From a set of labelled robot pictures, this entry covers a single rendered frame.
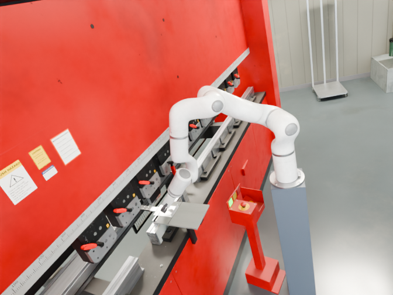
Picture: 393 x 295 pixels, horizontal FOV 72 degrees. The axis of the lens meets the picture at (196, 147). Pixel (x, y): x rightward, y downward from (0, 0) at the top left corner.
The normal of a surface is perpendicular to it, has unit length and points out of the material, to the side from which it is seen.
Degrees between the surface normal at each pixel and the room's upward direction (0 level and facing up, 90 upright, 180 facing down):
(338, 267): 0
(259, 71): 90
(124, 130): 90
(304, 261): 90
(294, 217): 90
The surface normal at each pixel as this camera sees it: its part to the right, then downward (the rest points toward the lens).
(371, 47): -0.22, 0.51
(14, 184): 0.88, -0.01
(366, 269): -0.26, -0.85
